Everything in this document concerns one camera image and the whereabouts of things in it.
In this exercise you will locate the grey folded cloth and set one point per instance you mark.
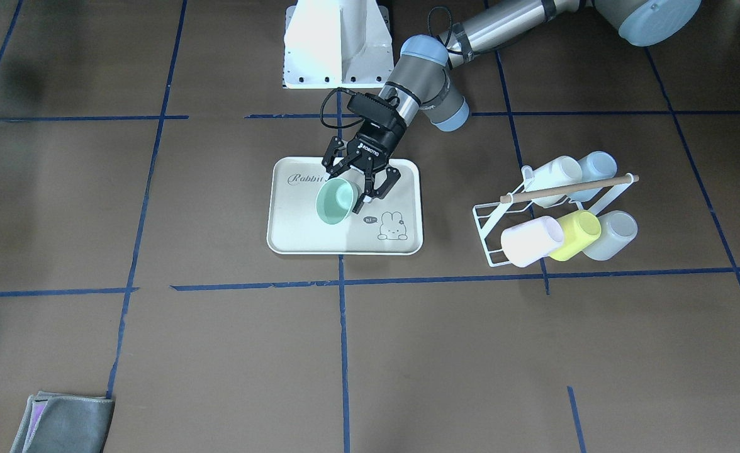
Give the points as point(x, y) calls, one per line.
point(58, 422)

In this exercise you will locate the cream rabbit tray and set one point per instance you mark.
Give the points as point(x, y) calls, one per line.
point(309, 213)

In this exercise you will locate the green cup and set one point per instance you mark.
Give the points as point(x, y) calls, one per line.
point(336, 200)

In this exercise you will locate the pink cup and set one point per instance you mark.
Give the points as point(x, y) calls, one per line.
point(531, 241)

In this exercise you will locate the light blue cup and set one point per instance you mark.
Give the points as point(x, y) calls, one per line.
point(597, 165)

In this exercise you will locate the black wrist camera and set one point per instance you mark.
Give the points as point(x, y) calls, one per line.
point(371, 108)

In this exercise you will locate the white cup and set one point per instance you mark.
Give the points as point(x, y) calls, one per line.
point(561, 171)

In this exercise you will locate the white pedestal column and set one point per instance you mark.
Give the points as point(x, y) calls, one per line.
point(329, 44)

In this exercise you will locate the white wire cup rack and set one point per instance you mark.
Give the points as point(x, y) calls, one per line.
point(487, 216)

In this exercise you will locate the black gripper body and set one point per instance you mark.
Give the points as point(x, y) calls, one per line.
point(377, 141)

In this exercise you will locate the grey cup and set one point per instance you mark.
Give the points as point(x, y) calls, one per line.
point(618, 229)

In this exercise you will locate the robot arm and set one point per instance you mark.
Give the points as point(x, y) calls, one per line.
point(421, 81)

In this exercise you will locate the yellow cup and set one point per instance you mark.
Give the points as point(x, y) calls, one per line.
point(580, 229)

